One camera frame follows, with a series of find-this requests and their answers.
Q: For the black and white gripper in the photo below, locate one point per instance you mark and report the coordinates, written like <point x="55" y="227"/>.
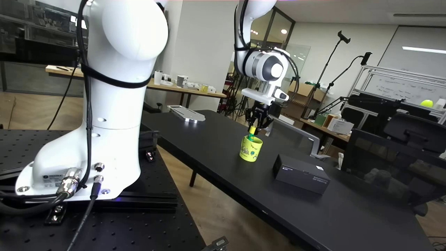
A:
<point x="262" y="104"/>

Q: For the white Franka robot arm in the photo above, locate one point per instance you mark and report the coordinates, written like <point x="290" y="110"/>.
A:
<point x="115" y="106"/>

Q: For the yellow cup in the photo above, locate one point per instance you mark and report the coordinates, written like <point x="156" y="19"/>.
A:
<point x="251" y="148"/>

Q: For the grey laptop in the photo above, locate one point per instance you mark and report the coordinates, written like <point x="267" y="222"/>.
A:
<point x="292" y="135"/>

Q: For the brown cardboard box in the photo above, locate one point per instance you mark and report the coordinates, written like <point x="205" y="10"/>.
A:
<point x="304" y="104"/>

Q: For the black rectangular box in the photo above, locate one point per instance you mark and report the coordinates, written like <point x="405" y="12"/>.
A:
<point x="301" y="174"/>

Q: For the wooden desk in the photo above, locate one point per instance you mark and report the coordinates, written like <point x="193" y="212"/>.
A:
<point x="185" y="89"/>

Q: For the black table leg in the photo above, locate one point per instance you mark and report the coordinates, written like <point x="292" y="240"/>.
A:
<point x="192" y="177"/>

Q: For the tall black phone stand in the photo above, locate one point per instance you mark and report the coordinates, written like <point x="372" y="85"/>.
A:
<point x="327" y="64"/>

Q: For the white box on desk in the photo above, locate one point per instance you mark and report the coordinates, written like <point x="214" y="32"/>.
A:
<point x="163" y="78"/>

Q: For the black perforated optical breadboard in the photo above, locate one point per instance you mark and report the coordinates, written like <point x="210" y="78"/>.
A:
<point x="139" y="227"/>

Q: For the yellow tennis ball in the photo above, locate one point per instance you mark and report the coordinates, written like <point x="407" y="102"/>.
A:
<point x="426" y="103"/>

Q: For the long ceiling light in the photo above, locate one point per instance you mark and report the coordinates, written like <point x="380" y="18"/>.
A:
<point x="423" y="49"/>

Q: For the black camera tripod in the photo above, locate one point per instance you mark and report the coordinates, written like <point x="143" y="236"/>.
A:
<point x="231" y="97"/>

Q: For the short black camera stand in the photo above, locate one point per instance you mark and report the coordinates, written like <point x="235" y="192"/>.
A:
<point x="343" y="74"/>

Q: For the white whiteboard on frame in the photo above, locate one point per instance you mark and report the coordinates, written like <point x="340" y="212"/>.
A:
<point x="404" y="85"/>

